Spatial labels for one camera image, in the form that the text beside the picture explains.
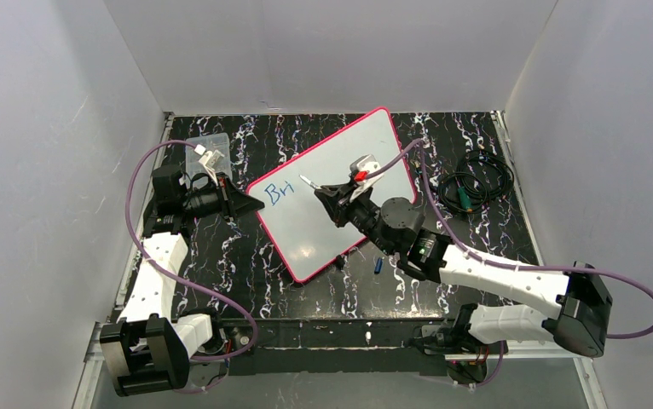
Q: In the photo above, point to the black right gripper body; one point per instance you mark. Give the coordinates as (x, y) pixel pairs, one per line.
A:
(343, 204)

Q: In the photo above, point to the pink framed whiteboard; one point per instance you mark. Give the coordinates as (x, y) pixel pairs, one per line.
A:
(297, 223)

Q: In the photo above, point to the aluminium front frame rail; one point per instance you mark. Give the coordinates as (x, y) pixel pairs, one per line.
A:
(346, 334)

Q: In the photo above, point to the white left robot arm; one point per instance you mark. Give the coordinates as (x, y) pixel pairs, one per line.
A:
(147, 349)

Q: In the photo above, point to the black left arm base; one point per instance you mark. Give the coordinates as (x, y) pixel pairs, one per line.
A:
(230, 338)

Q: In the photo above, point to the blue marker cap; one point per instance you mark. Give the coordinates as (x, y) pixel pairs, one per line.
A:
(378, 265)

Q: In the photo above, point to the clear plastic compartment box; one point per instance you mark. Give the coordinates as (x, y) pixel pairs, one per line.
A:
(218, 141)

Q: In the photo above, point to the green handled screwdriver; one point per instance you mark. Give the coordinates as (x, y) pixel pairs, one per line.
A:
(464, 199)

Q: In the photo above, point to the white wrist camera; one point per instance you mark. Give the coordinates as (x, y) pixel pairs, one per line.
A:
(210, 162)
(361, 175)

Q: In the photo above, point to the white whiteboard marker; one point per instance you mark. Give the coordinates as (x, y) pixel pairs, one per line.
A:
(310, 183)

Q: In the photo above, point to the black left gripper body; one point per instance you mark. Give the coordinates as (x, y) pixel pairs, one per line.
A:
(227, 200)

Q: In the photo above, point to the metal whiteboard stand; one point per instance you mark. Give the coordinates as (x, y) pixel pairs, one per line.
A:
(340, 262)

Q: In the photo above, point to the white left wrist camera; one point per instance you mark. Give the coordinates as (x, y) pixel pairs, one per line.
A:
(210, 162)

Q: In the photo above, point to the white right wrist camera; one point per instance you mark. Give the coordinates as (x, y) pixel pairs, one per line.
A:
(361, 175)

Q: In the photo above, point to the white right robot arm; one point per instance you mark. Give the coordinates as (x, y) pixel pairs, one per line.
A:
(571, 309)

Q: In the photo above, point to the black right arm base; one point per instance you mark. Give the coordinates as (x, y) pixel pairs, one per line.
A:
(470, 363)

